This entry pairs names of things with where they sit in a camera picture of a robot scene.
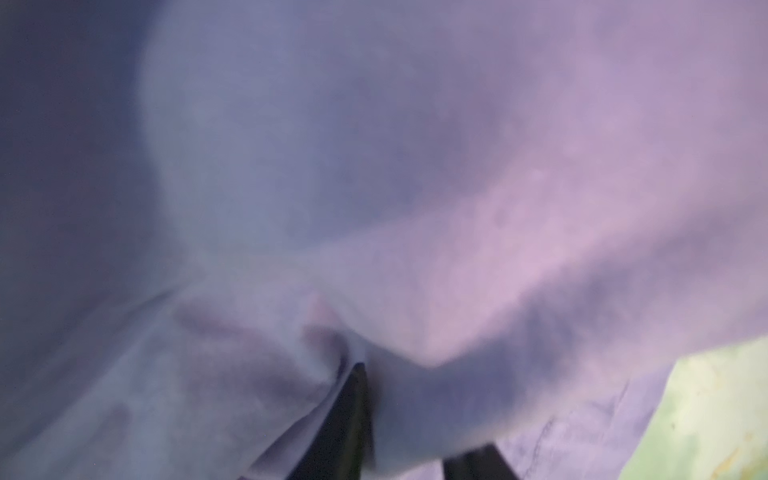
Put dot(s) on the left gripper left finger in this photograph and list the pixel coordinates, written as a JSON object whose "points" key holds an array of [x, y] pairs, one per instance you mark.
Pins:
{"points": [[343, 441]]}

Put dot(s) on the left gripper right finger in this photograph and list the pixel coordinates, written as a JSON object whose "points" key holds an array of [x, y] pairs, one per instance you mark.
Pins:
{"points": [[485, 463]]}

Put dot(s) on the purple cloth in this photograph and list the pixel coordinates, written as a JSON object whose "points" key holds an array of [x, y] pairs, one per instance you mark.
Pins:
{"points": [[517, 215]]}

